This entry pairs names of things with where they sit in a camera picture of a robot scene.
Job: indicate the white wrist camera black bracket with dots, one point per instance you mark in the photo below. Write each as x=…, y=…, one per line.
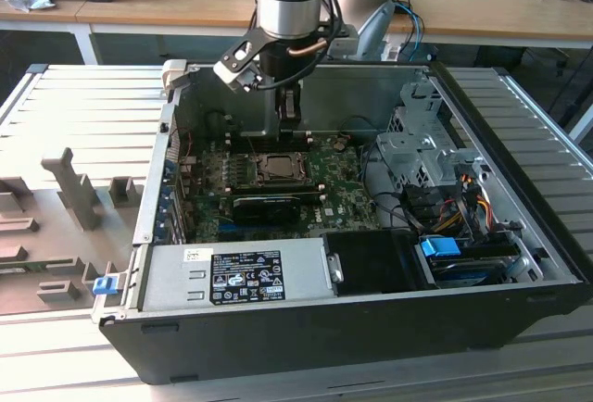
x=229, y=73

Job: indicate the small CPU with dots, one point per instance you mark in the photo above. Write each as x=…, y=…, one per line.
x=282, y=167

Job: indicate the round coin cell battery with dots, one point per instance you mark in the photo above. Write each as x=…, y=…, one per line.
x=341, y=143

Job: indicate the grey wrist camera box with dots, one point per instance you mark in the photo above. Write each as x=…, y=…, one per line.
x=345, y=38

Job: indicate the silver power supply unit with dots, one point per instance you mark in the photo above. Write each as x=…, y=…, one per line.
x=167, y=281

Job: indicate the black open PC case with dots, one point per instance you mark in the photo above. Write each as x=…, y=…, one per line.
x=324, y=337

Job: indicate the blue case latch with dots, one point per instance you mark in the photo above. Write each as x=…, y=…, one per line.
x=104, y=285

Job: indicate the black PSU label sticker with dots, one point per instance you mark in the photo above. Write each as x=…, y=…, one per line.
x=248, y=277

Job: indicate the green RAM stick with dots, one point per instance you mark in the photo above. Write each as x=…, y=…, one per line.
x=37, y=267

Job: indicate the metal drive cage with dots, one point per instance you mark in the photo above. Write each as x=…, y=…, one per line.
x=403, y=147

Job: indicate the grey-brown parts rack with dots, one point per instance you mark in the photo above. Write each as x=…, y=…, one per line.
x=46, y=217

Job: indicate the CPU socket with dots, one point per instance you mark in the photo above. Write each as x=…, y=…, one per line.
x=256, y=170

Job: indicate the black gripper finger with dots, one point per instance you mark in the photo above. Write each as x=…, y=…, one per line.
x=281, y=115

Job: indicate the green motherboard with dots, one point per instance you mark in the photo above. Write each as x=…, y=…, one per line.
x=345, y=189

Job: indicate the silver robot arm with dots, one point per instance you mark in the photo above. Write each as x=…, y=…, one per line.
x=287, y=13

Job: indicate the black RAM slot row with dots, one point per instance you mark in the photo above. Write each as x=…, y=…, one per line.
x=264, y=142
x=296, y=187

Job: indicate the blue disk carrier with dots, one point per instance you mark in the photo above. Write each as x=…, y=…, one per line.
x=437, y=248

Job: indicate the black graphics card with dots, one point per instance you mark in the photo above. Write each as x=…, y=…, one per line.
x=264, y=211

